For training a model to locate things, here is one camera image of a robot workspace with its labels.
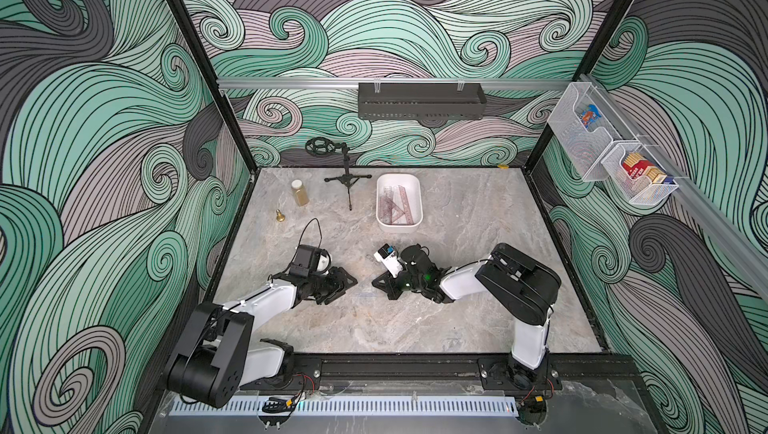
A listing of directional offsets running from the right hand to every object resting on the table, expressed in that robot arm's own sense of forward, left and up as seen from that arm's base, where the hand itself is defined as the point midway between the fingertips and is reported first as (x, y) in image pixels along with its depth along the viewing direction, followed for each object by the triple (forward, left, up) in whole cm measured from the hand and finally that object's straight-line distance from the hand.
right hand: (376, 281), depth 90 cm
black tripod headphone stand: (+36, +18, +24) cm, 47 cm away
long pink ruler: (+28, -11, +1) cm, 30 cm away
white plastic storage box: (+30, -9, +1) cm, 32 cm away
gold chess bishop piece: (+23, +35, +3) cm, 42 cm away
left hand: (-2, +7, +4) cm, 8 cm away
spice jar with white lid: (+30, +27, +7) cm, 41 cm away
